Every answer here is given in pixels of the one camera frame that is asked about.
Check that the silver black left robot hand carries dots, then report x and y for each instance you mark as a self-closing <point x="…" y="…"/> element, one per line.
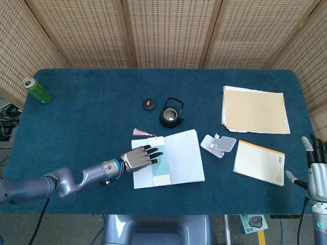
<point x="135" y="159"/>

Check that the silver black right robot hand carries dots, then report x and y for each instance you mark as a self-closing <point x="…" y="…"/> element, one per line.
<point x="318" y="178"/>

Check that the teal cream bookmark with tassel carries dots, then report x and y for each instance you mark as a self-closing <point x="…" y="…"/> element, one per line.
<point x="161" y="168"/>

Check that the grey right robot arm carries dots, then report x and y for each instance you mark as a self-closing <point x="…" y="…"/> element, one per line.
<point x="320" y="224"/>

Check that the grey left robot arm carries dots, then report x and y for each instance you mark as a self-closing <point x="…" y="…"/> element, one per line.
<point x="94" y="172"/>

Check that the open lined white notebook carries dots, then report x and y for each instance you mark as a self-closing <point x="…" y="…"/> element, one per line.
<point x="184" y="158"/>

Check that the black cast iron teapot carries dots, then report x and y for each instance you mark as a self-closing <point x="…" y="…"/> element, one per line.
<point x="168" y="124"/>

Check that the black teapot lid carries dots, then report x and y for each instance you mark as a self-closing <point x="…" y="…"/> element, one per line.
<point x="149" y="104"/>

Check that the dark blue tablecloth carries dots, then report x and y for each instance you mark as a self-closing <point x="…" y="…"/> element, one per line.
<point x="89" y="122"/>

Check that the cream notepad with orange binding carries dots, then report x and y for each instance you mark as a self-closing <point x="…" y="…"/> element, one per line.
<point x="258" y="163"/>

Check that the grey blue robot torso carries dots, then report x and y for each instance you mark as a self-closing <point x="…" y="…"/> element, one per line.
<point x="153" y="229"/>

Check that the teal product box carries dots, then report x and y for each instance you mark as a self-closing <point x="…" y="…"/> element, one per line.
<point x="251" y="224"/>

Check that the white folding phone stand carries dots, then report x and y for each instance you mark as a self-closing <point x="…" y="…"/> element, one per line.
<point x="224" y="143"/>

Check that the stack of beige folders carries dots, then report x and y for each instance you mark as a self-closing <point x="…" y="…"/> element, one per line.
<point x="255" y="112"/>

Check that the woven wooden folding screen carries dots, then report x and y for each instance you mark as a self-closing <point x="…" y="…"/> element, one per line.
<point x="166" y="30"/>

